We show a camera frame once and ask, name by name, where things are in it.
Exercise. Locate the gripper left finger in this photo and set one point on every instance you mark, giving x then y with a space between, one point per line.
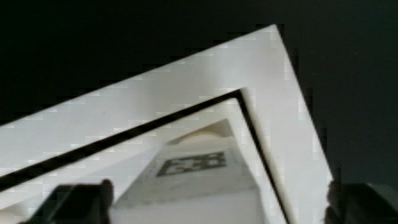
76 205

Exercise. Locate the white table leg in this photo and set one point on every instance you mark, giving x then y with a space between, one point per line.
195 187

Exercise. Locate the white right obstacle wall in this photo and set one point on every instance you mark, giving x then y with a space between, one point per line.
236 71

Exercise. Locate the white square table top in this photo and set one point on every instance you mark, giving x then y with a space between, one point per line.
119 162

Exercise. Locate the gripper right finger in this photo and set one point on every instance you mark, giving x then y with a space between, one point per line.
362 204

